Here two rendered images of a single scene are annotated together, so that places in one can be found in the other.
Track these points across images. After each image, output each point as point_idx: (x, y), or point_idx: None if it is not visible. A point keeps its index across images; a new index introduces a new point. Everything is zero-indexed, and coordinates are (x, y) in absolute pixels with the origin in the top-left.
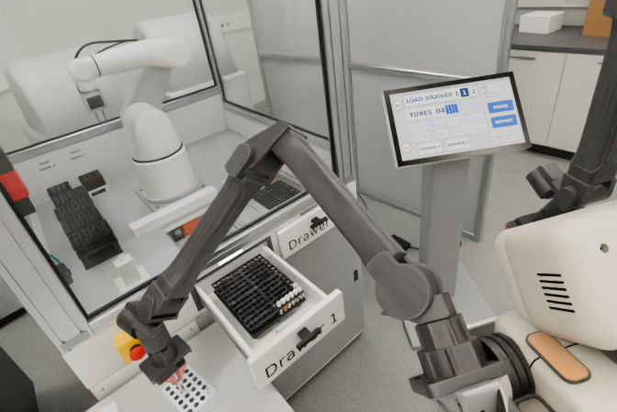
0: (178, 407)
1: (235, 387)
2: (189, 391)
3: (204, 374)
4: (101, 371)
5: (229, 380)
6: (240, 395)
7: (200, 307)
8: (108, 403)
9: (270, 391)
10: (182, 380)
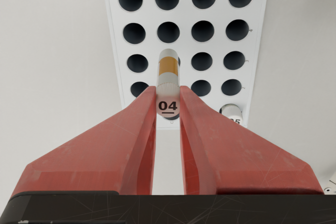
0: (119, 76)
1: (288, 106)
2: (186, 57)
3: None
4: None
5: (300, 75)
6: (276, 129)
7: None
8: None
9: (320, 173)
10: None
